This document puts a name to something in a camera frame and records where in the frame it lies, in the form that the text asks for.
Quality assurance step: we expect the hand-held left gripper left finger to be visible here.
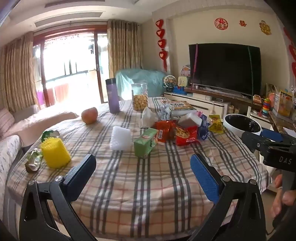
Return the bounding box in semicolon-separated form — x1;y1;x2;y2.
19;154;97;241

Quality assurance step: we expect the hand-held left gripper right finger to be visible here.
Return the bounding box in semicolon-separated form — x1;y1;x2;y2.
187;153;266;241

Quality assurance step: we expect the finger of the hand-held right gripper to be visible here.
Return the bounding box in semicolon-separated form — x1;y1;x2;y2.
241;131;270;154
261;129;294;146

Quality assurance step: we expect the white-rimmed trash bin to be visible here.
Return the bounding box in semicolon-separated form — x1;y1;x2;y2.
223;113;263;139

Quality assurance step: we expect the blue plastic wrapper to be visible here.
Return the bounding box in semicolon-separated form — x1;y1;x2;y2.
198;115;211;141

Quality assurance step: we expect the person's right hand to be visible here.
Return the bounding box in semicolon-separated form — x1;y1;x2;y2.
270;174;296;219

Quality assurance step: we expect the marble side table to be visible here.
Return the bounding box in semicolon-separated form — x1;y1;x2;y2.
268;111;296;139

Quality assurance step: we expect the white side cabinet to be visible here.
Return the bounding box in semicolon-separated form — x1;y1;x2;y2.
247;105;272;123

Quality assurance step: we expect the colourful cardboard box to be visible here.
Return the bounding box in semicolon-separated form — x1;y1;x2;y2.
274;90;293;117

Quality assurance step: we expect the yellow spiky plastic container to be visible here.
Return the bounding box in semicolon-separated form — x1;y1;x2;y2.
40;137;71;168

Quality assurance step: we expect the yellow snack packet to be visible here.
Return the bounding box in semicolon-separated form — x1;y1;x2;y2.
208;115;224;133

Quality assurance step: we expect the red noodle packet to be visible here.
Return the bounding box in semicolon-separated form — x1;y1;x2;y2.
175;125;199;146

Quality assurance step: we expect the wooden tv riser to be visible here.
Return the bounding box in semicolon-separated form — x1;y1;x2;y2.
184;87;262;109

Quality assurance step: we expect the crumpled foil wrapper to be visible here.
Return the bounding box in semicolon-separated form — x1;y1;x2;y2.
25;148;43;173

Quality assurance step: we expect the green and white wrapper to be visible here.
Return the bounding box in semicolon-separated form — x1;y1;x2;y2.
42;130;61;142

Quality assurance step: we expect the white foam block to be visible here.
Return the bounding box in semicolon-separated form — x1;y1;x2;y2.
110;126;131;151

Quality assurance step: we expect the plaid tablecloth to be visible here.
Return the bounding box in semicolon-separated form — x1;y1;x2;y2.
6;97;272;240

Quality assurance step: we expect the white and brown sponge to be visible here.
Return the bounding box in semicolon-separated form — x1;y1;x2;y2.
178;113;201;128

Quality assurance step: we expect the orange-red snack packet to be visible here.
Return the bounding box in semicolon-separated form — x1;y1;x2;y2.
154;120;177;143

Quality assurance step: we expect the red apple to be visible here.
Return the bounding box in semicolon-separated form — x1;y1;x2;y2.
81;107;98;125

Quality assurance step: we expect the white tv cabinet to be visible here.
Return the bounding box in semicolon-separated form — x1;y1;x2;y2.
164;91;232;118

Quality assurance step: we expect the green stick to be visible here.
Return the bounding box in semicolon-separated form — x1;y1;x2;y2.
247;46;255;98

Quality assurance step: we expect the green carton box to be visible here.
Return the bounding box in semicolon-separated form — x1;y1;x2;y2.
133;128;159;159

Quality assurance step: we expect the pink covered sofa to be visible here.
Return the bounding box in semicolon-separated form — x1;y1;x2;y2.
0;104;80;209

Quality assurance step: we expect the colourful picture book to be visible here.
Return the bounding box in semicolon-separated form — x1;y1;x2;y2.
162;100;197;116

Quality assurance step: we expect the crumpled blue-white wrapper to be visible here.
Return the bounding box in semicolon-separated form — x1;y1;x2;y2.
157;104;173;120

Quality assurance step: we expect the black television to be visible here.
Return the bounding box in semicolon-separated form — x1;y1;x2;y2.
188;43;262;98

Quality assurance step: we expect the white plastic bag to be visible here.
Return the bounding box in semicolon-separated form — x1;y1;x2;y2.
140;107;159;129

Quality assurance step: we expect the purple thermos bottle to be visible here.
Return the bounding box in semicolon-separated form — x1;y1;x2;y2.
106;78;120;114

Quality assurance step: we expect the red heart hanging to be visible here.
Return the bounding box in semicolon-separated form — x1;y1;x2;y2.
155;19;169;72
283;27;296;77

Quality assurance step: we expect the colourful house card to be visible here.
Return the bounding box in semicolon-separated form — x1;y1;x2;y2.
180;65;191;78

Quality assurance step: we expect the pink stick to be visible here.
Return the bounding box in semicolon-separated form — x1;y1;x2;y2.
192;44;199;80

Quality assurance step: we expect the clear cookie jar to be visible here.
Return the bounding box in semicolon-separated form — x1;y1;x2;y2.
131;83;148;112

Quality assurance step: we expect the toy ferris wheel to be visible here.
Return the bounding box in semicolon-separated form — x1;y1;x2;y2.
163;75;177;92

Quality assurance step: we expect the wooden sliding glass door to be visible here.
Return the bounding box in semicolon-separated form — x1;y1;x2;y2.
32;27;109;107

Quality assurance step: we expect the teal furniture cover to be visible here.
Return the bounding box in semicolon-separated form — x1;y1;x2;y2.
115;68;168;100

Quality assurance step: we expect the beige curtain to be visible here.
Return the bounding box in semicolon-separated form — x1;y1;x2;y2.
0;31;40;109
107;19;142;79

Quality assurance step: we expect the rainbow stacking ring toy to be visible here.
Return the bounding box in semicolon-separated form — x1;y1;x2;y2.
261;98;270;116

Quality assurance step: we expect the yellow and red wall decal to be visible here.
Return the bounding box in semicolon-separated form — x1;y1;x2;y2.
259;20;272;35

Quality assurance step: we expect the round red wall decal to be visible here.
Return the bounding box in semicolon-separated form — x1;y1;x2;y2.
214;18;228;30

